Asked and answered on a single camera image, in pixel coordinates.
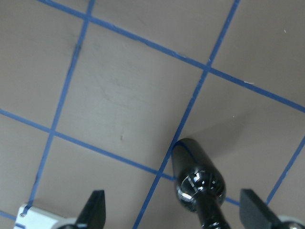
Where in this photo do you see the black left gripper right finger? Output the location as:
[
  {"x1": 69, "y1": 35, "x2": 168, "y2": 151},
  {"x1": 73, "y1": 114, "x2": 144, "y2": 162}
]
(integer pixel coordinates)
[{"x1": 239, "y1": 189, "x2": 280, "y2": 229}]

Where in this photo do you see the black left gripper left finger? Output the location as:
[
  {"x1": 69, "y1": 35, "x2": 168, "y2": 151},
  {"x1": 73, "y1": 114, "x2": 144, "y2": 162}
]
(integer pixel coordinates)
[{"x1": 74, "y1": 190, "x2": 106, "y2": 229}]

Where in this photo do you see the dark wine bottle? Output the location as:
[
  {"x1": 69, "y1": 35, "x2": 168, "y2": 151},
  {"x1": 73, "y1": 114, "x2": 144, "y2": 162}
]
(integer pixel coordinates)
[{"x1": 172, "y1": 138, "x2": 230, "y2": 229}]

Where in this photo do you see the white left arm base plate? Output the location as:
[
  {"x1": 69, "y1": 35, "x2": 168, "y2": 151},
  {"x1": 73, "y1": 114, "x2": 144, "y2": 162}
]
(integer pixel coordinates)
[{"x1": 14, "y1": 203, "x2": 76, "y2": 229}]

